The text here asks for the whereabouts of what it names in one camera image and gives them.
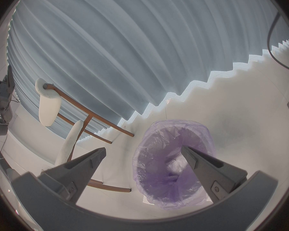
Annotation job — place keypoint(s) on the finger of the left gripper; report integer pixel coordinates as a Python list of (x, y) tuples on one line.
[(10, 85)]

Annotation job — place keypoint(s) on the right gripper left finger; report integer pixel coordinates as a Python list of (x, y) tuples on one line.
[(81, 169)]

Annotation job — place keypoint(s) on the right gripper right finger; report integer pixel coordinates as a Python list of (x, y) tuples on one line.
[(207, 174)]

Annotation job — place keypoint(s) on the white paper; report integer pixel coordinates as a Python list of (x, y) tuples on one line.
[(175, 169)]

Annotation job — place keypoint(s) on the purple plastic bag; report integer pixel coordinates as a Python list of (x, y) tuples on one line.
[(154, 177)]

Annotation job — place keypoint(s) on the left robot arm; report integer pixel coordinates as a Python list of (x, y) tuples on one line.
[(3, 109)]

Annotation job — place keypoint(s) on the white trash bin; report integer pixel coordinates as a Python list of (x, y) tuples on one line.
[(141, 162)]

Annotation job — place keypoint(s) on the wooden chair with white cushions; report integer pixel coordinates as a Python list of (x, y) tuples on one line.
[(48, 105)]

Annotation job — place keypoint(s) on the blue-green curtain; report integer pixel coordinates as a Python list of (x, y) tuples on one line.
[(134, 44)]

